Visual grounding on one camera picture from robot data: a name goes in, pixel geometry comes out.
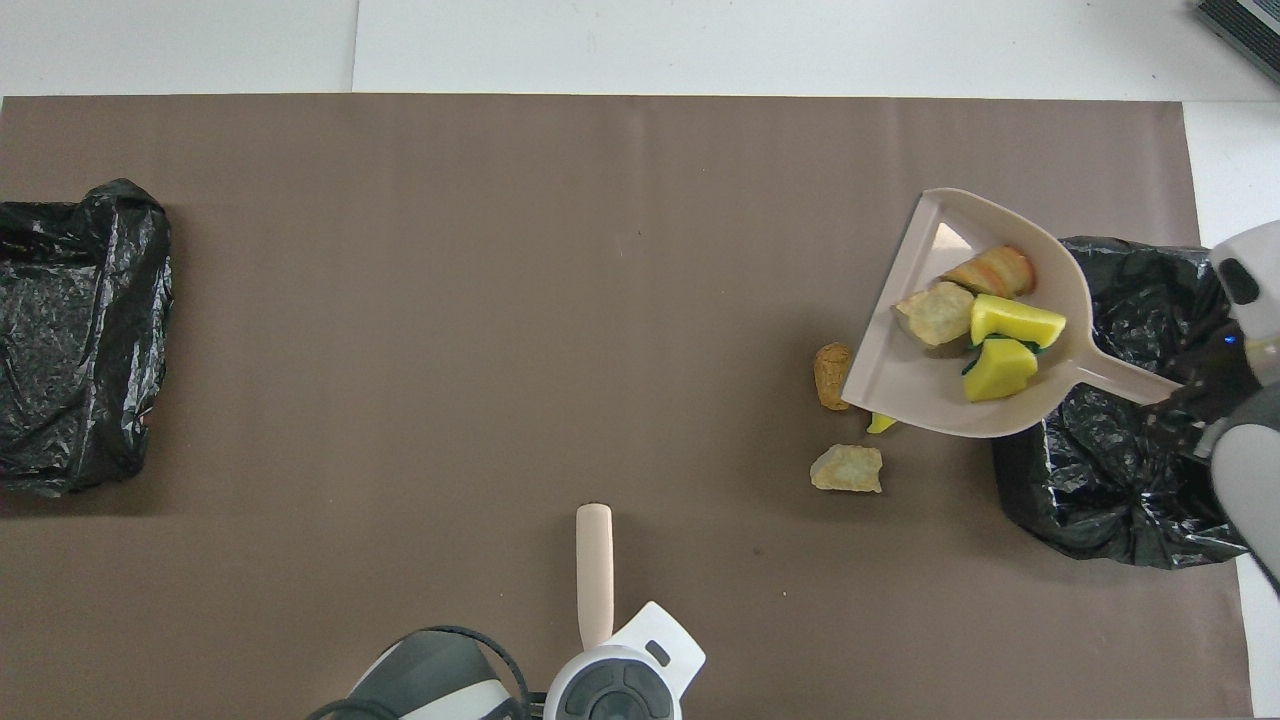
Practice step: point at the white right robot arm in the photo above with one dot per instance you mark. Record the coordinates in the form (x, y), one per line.
(1255, 480)

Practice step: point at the yellow sponge piece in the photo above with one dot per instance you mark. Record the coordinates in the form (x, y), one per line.
(1000, 370)
(880, 423)
(1015, 320)

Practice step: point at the pale pink plastic dustpan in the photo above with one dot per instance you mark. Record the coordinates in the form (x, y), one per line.
(910, 380)

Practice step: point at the black bag lined bin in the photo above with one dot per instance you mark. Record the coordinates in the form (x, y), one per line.
(1100, 500)
(70, 350)

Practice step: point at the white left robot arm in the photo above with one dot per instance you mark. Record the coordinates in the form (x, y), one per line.
(640, 660)

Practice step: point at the brown table mat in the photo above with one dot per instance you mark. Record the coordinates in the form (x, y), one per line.
(400, 300)

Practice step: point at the beige hand brush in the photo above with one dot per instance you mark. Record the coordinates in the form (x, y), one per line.
(594, 560)

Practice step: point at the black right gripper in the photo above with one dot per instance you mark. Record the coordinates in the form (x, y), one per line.
(1228, 385)

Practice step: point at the dark grey ribbed device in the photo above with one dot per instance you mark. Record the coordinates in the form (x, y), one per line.
(1250, 25)

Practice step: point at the brown croquette shaped chunk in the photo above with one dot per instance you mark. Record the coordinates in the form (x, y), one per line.
(830, 375)

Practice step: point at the beige stone chunk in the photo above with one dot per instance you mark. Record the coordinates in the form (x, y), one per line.
(995, 271)
(935, 313)
(847, 468)

